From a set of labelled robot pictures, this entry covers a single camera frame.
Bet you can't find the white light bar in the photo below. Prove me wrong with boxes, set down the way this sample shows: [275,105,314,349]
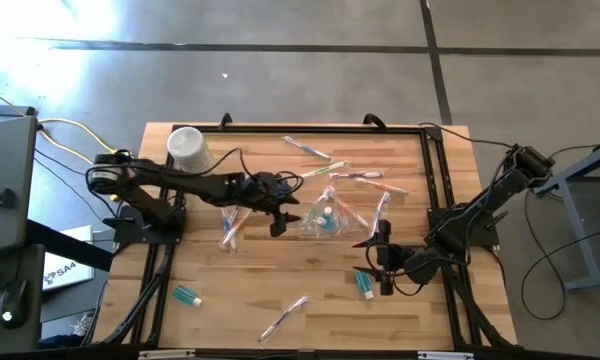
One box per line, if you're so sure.
[417,350,475,360]
[138,348,196,360]

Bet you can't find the black desk leg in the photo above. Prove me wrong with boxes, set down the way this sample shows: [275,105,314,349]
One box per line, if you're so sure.
[25,218,115,274]

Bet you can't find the orange toothbrush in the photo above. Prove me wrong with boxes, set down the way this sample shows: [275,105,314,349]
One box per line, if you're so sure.
[354,177,410,196]
[220,207,254,251]
[335,197,371,230]

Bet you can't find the white printed box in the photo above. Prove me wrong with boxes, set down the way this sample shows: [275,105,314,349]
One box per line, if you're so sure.
[42,224,96,292]

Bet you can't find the clear acrylic organizer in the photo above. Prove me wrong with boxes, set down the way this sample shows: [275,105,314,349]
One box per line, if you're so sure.
[299,187,371,240]

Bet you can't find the black floor cable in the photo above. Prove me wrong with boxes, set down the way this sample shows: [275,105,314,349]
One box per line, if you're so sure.
[519,189,600,322]

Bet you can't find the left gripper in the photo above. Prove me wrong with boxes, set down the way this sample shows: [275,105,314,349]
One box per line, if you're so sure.
[238,171,304,239]

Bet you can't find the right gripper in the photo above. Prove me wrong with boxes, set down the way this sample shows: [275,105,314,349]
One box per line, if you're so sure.
[352,218,435,297]

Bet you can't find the grey metal stand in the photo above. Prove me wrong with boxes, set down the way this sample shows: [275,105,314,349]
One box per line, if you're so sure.
[532,137,600,294]

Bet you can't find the yellow cable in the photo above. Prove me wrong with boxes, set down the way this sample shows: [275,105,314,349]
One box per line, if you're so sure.
[0,82,131,166]

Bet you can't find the white wipes canister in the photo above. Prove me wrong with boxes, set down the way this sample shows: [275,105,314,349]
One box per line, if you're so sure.
[166,125,216,176]

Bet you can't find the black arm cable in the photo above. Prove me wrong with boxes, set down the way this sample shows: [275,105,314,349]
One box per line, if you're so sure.
[418,121,519,151]

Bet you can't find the black computer mouse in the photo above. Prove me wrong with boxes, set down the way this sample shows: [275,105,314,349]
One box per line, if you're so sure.
[0,278,31,330]

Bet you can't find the grey desk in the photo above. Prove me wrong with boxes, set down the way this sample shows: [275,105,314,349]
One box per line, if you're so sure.
[0,104,46,356]

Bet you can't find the purple toothbrush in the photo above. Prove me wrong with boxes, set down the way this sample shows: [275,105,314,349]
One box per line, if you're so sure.
[328,169,384,181]
[257,294,310,345]

